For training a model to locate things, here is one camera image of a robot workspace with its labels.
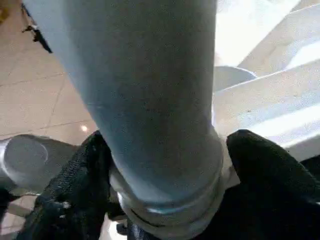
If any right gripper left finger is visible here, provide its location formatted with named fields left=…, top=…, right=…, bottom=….
left=16, top=129, right=113, bottom=240

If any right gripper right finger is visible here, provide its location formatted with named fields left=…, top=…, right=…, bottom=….
left=199, top=128, right=320, bottom=240

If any white plastic table top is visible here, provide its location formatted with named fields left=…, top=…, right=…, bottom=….
left=211, top=0, right=320, bottom=191

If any white plastic table leg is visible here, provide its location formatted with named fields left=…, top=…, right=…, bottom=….
left=21, top=0, right=226, bottom=240

